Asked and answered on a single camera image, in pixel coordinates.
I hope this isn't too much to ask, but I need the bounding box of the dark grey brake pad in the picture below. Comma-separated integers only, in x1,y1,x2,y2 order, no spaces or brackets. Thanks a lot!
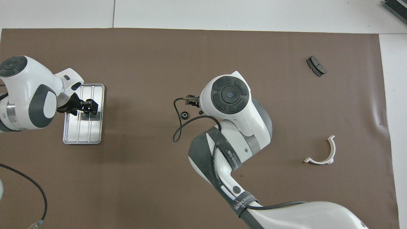
306,56,327,77

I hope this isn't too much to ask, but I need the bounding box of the grey metal tray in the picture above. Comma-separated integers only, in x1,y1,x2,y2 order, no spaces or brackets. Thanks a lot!
63,84,105,145

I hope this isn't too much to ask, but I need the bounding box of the brown table mat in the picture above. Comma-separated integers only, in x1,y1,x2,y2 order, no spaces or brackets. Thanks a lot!
0,28,399,229

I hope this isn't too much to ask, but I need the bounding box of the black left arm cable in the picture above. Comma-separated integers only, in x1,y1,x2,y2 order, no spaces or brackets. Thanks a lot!
0,163,48,229

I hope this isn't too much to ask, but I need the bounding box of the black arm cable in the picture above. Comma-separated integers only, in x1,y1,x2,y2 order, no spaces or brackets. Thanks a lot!
173,95,307,211
0,163,48,229

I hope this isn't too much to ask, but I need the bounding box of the grey ribbed block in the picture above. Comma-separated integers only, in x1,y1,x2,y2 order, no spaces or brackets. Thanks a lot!
383,0,407,23

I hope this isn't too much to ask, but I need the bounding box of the white curved plastic bracket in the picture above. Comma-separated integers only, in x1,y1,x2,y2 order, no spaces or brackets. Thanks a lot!
304,135,336,165

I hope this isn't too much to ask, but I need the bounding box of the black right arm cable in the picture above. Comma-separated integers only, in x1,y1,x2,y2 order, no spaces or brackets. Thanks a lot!
173,95,307,211

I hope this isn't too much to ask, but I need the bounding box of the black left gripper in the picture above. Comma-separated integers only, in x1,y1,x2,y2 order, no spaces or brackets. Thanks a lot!
57,94,98,115

